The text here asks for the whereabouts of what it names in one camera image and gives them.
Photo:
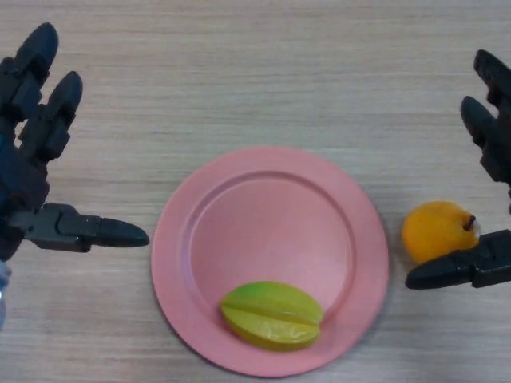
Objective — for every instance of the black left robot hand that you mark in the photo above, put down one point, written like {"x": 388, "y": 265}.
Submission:
{"x": 28, "y": 131}

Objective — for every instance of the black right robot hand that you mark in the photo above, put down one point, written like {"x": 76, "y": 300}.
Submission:
{"x": 499, "y": 135}

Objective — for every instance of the yellow green starfruit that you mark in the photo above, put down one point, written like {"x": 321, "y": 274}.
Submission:
{"x": 271, "y": 319}

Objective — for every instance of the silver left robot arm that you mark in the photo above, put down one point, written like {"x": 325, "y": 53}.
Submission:
{"x": 3, "y": 295}

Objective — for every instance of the pink round plate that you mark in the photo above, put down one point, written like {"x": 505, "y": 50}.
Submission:
{"x": 271, "y": 223}

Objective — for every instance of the orange pear with stem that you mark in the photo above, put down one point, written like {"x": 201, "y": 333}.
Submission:
{"x": 435, "y": 231}

